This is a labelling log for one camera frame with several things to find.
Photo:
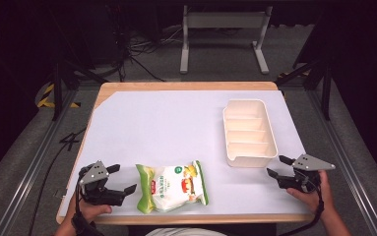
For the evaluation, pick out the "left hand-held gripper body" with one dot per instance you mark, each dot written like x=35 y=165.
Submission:
x=101 y=191

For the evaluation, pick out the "person's right hand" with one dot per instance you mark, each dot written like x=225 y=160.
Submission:
x=319 y=196

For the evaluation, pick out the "aluminium floor rail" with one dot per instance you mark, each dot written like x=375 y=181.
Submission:
x=28 y=170
x=343 y=157

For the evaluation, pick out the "person's left hand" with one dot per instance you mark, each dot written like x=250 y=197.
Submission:
x=89 y=209

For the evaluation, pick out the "black metal stand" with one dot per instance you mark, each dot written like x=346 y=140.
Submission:
x=58 y=85
x=324 y=78

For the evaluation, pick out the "white metal desk frame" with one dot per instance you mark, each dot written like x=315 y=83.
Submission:
x=225 y=19

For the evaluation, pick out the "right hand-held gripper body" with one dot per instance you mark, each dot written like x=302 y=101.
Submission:
x=302 y=175

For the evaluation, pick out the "white table mat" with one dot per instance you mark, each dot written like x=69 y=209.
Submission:
x=176 y=131

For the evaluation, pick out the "person's light clothing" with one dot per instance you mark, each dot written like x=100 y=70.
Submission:
x=184 y=232

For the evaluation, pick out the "yellow and black hazard tape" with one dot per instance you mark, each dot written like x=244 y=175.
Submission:
x=46 y=98

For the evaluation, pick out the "cream plastic divided container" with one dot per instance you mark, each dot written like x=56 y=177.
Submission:
x=249 y=137

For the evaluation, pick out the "green and white snack bag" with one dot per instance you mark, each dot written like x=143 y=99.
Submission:
x=173 y=188

